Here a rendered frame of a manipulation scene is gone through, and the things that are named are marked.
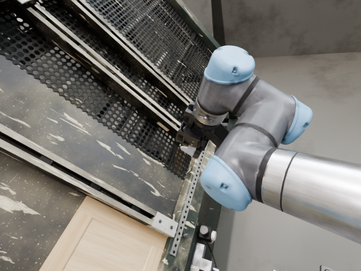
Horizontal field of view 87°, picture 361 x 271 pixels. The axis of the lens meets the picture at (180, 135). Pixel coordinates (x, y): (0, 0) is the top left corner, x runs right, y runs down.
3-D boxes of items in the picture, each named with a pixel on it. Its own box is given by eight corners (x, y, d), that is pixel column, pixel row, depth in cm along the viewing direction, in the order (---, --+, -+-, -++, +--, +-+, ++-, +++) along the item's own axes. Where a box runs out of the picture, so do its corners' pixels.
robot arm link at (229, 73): (250, 82, 28) (202, 54, 30) (223, 125, 37) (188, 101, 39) (268, 58, 32) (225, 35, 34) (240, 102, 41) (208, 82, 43)
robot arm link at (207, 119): (235, 97, 42) (224, 123, 37) (226, 110, 46) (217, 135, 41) (203, 83, 42) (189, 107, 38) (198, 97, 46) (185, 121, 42)
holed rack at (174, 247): (174, 256, 83) (175, 256, 83) (169, 254, 82) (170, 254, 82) (232, 59, 178) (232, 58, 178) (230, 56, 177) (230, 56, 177)
